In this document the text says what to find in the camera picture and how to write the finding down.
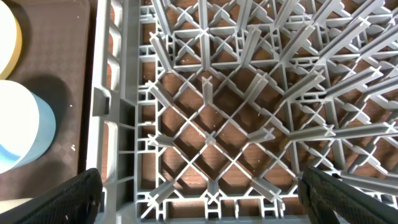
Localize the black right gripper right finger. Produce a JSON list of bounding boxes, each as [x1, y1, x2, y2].
[[298, 167, 397, 223]]

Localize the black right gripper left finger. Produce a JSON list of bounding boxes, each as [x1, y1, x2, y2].
[[1, 168, 103, 223]]

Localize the light blue bowl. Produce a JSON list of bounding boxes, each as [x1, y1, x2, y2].
[[1, 80, 56, 173]]

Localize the white green cup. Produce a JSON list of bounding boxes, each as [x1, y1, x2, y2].
[[0, 198, 32, 214]]

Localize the grey dishwasher rack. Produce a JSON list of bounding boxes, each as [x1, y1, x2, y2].
[[86, 0, 397, 223]]

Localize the dark brown serving tray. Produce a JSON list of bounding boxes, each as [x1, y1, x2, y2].
[[1, 1, 97, 200]]

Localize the yellow plate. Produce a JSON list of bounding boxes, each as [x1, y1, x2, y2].
[[1, 1, 22, 80]]

